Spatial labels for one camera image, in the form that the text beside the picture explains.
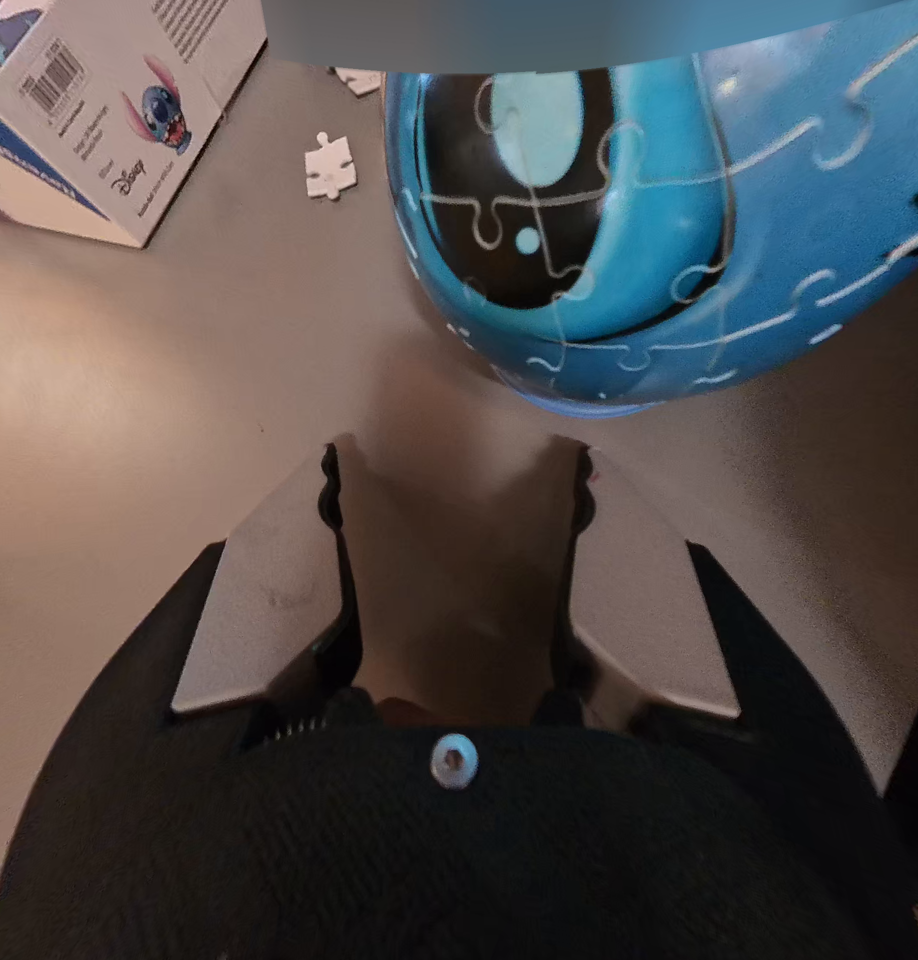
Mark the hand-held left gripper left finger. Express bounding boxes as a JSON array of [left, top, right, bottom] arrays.
[[170, 442, 364, 714]]

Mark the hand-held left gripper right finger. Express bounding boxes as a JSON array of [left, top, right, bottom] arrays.
[[549, 446, 741, 725]]

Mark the blue cartoon puzzle ball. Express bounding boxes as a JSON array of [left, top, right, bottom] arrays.
[[382, 15, 918, 420]]

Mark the printed cardboard puzzle box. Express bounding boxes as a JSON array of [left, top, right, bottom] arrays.
[[0, 0, 269, 250]]

